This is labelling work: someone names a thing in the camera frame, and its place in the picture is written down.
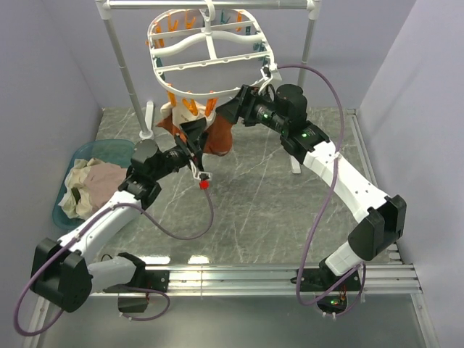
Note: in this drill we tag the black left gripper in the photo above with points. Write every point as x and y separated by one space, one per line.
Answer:
193 132

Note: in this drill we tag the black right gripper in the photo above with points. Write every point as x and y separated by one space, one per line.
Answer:
243 105

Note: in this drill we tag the orange and beige underwear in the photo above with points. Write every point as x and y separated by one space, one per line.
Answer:
219 141

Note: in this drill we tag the orange clip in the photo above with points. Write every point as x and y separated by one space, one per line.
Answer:
172 99
191 106
210 106

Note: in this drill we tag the white oval clip hanger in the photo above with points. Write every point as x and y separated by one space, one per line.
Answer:
197 53

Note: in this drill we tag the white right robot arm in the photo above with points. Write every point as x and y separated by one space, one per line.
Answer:
380 218

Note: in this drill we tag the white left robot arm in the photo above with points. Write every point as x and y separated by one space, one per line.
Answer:
134 196

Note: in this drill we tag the teal plastic laundry basket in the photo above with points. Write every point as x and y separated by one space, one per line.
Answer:
115 151

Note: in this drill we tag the pink cloth in basket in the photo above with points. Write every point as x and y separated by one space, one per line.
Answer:
102 182

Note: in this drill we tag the cream cloth in basket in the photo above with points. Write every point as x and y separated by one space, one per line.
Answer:
76 202

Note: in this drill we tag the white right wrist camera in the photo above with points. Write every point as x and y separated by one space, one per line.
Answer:
270 74

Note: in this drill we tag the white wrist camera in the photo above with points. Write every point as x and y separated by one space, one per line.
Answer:
270 74
202 177

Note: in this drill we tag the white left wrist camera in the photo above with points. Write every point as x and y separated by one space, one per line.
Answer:
202 177

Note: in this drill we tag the white clothes rack frame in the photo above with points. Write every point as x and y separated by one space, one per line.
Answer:
145 114

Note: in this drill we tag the aluminium mounting rail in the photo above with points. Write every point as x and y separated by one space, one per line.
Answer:
235 281

